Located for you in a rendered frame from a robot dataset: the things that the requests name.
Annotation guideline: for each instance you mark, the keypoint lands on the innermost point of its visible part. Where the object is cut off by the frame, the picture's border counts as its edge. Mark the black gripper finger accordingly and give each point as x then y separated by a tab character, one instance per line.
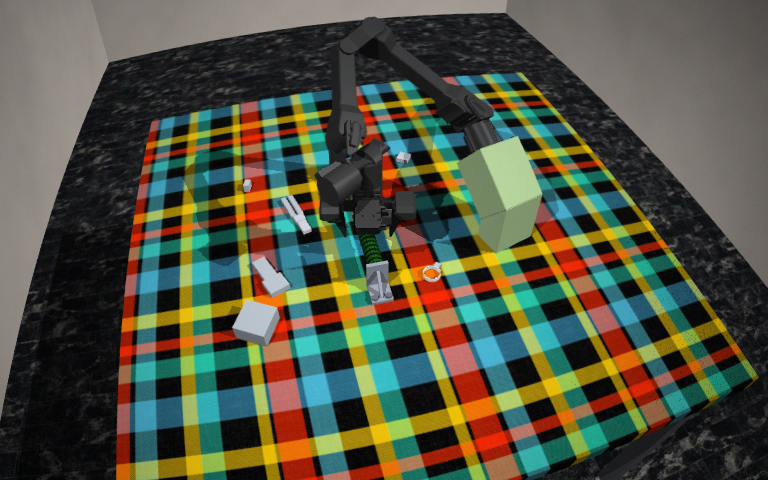
341	224
395	222

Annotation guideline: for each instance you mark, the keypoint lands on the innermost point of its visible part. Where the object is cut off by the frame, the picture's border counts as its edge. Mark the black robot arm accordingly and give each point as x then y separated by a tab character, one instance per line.
346	127

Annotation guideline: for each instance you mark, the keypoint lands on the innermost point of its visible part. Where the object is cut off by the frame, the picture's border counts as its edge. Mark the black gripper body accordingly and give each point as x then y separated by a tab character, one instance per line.
404	204

